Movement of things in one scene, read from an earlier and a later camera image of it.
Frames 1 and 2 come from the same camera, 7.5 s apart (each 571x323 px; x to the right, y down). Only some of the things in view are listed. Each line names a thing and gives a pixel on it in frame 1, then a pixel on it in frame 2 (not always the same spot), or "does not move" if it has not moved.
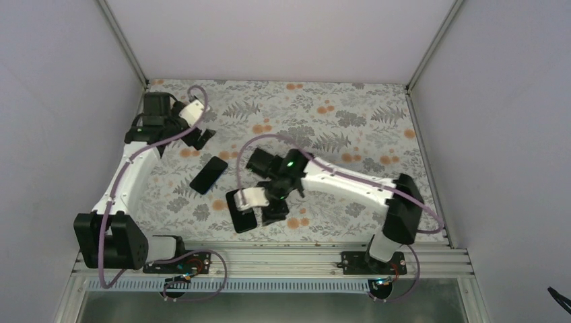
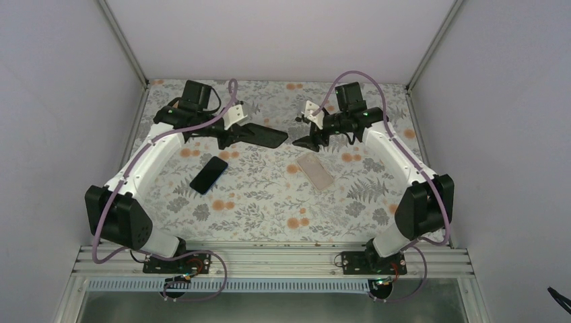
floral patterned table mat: [367, 126] does not move
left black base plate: [196, 263] does not move
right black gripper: [275, 214] to [311, 140]
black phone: [243, 220] to [265, 136]
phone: [208, 176] does not move
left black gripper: [191, 140] to [231, 136]
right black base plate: [357, 263] does not move
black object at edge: [560, 299] does not move
